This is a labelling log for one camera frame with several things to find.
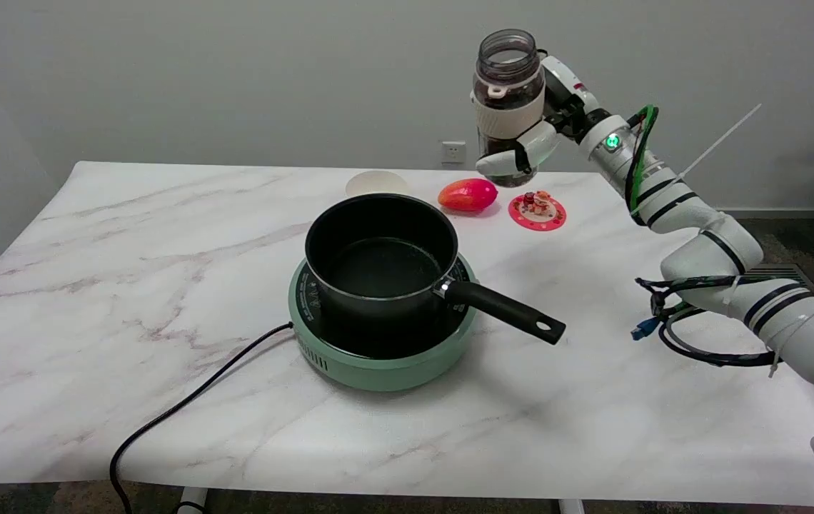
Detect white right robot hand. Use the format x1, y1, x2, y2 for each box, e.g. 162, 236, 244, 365
476, 56, 602, 178

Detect black soup pot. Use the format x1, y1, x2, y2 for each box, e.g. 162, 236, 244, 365
304, 193, 567, 346

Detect small toy food pieces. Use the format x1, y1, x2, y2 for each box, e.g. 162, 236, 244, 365
521, 190, 554, 216

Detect pink round toy plate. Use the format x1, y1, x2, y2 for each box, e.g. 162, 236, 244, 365
508, 193, 567, 232

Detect red toy mango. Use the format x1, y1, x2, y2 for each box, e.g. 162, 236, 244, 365
438, 178, 499, 213

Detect white zip tie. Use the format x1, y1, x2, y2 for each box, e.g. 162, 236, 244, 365
677, 104, 763, 181

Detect beige round lid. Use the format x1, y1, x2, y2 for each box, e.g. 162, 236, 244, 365
345, 170, 411, 199

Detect floor vent grille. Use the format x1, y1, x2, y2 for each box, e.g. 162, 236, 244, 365
746, 263, 814, 295

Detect green induction cooker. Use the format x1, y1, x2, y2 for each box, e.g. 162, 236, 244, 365
288, 251, 479, 392

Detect green robot cable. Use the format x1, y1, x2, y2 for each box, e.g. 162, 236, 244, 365
625, 104, 660, 216

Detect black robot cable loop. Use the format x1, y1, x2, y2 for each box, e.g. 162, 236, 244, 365
634, 275, 808, 369

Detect black power cable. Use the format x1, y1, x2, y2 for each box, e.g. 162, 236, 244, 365
109, 322, 296, 514

